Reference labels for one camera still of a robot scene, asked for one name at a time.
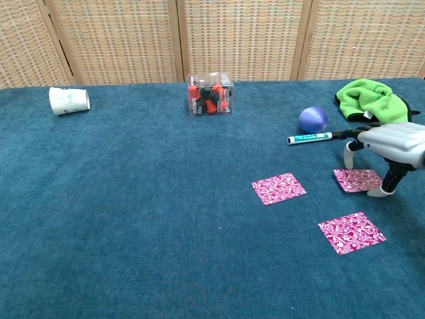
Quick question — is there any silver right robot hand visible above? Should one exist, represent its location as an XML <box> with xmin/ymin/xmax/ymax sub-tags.
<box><xmin>331</xmin><ymin>122</ymin><xmax>425</xmax><ymax>198</ymax></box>

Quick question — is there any pink patterned card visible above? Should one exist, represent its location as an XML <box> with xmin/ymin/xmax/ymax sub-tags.
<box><xmin>317</xmin><ymin>212</ymin><xmax>388</xmax><ymax>257</ymax></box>
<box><xmin>251</xmin><ymin>171</ymin><xmax>307</xmax><ymax>207</ymax></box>
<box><xmin>333</xmin><ymin>168</ymin><xmax>384</xmax><ymax>194</ymax></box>

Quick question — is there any green cloth with black trim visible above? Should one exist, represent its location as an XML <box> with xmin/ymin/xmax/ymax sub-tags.
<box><xmin>333</xmin><ymin>78</ymin><xmax>422</xmax><ymax>126</ymax></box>

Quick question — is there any purple ball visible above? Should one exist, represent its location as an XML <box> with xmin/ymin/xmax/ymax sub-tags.
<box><xmin>298</xmin><ymin>106</ymin><xmax>329</xmax><ymax>135</ymax></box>

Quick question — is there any teal white marker black cap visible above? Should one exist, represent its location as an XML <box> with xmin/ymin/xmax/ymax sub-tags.
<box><xmin>286</xmin><ymin>130</ymin><xmax>337</xmax><ymax>146</ymax></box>

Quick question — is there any woven wooden screen panel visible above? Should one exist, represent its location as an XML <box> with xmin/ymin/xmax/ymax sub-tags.
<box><xmin>0</xmin><ymin>0</ymin><xmax>78</xmax><ymax>90</ymax></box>
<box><xmin>43</xmin><ymin>0</ymin><xmax>185</xmax><ymax>86</ymax></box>
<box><xmin>175</xmin><ymin>0</ymin><xmax>313</xmax><ymax>83</ymax></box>
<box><xmin>297</xmin><ymin>0</ymin><xmax>425</xmax><ymax>81</ymax></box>

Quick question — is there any clear box of red-black parts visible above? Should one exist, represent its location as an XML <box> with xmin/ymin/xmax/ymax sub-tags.
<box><xmin>186</xmin><ymin>72</ymin><xmax>235</xmax><ymax>118</ymax></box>

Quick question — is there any white paper cup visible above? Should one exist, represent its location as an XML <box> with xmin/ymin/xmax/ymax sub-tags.
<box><xmin>48</xmin><ymin>86</ymin><xmax>91</xmax><ymax>116</ymax></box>

